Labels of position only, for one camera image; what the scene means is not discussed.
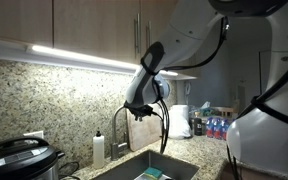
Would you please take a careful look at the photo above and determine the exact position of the steel kitchen sink basin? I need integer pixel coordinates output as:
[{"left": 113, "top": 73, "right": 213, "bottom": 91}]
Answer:
[{"left": 91, "top": 149, "right": 201, "bottom": 180}]

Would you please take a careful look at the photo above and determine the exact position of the dark bottle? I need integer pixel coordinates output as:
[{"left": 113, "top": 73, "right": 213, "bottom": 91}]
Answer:
[{"left": 192, "top": 111, "right": 204, "bottom": 137}]

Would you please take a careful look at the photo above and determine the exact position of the steel gooseneck kitchen faucet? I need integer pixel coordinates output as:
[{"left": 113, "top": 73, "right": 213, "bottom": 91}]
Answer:
[{"left": 110, "top": 105, "right": 130, "bottom": 162}]

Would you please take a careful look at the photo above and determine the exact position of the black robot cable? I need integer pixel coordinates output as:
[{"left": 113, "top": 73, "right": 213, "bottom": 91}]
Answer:
[{"left": 140, "top": 16, "right": 288, "bottom": 180}]

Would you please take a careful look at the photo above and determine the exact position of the under-cabinet light strip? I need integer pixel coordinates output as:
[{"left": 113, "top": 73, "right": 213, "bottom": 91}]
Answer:
[{"left": 25, "top": 44, "right": 179, "bottom": 78}]

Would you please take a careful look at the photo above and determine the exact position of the white wall outlet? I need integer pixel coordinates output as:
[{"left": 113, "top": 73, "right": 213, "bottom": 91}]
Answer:
[{"left": 22, "top": 130, "right": 45, "bottom": 141}]

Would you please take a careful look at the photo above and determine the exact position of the white paper towel roll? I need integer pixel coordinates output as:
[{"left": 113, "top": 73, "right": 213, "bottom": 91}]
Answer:
[{"left": 165, "top": 104, "right": 193, "bottom": 140}]

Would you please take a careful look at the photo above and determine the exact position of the teal kitchen sponge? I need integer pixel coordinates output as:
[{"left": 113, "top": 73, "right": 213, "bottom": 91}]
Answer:
[{"left": 142, "top": 166, "right": 164, "bottom": 180}]

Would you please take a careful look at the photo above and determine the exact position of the steel black pressure cooker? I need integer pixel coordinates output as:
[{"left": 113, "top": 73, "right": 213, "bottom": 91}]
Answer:
[{"left": 0, "top": 135, "right": 66, "bottom": 180}]

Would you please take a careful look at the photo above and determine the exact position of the wooden upper cabinet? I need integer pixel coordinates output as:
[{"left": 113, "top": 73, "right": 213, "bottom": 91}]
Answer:
[{"left": 0, "top": 0, "right": 198, "bottom": 82}]

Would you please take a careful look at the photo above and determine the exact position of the teal tissue box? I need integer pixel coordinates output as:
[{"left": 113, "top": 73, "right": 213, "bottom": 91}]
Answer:
[{"left": 188, "top": 101, "right": 212, "bottom": 118}]

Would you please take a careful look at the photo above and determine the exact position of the white soap bottle black cap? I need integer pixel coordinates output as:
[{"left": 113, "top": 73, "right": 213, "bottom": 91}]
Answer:
[{"left": 92, "top": 130, "right": 106, "bottom": 171}]

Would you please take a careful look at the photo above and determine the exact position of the wooden cutting board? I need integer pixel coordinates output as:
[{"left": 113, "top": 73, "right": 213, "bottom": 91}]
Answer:
[{"left": 126, "top": 109, "right": 165, "bottom": 153}]

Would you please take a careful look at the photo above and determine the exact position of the long steel cabinet handle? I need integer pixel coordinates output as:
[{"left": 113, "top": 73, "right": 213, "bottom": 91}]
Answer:
[{"left": 133, "top": 12, "right": 142, "bottom": 57}]

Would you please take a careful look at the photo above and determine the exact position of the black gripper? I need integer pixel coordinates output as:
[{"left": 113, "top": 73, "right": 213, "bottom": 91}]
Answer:
[{"left": 123, "top": 101, "right": 155, "bottom": 122}]

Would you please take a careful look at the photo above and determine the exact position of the wooden crate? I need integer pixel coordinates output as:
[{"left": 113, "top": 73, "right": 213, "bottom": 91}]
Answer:
[{"left": 210, "top": 105, "right": 236, "bottom": 120}]

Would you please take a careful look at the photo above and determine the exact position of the black cooker power cord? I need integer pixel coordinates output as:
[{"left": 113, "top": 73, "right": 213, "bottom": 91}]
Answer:
[{"left": 57, "top": 161, "right": 82, "bottom": 180}]

